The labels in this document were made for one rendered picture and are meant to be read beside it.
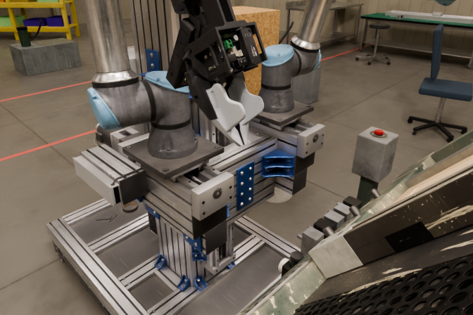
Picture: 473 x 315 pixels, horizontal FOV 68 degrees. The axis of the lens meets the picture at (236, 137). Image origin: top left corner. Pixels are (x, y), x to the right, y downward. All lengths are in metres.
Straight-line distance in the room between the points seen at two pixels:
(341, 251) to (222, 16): 0.57
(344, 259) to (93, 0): 0.81
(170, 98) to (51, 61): 5.64
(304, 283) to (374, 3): 8.04
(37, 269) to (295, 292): 1.79
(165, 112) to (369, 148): 0.85
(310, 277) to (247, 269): 0.97
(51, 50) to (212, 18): 6.13
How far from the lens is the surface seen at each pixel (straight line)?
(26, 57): 6.44
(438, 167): 1.21
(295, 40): 1.41
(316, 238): 1.18
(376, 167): 1.51
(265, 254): 1.91
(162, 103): 0.97
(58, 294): 2.21
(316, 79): 4.50
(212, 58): 0.44
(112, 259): 1.98
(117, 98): 0.93
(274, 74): 1.31
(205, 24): 0.48
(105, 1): 0.93
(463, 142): 1.43
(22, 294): 2.29
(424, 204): 0.68
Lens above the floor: 1.53
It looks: 26 degrees down
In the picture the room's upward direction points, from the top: straight up
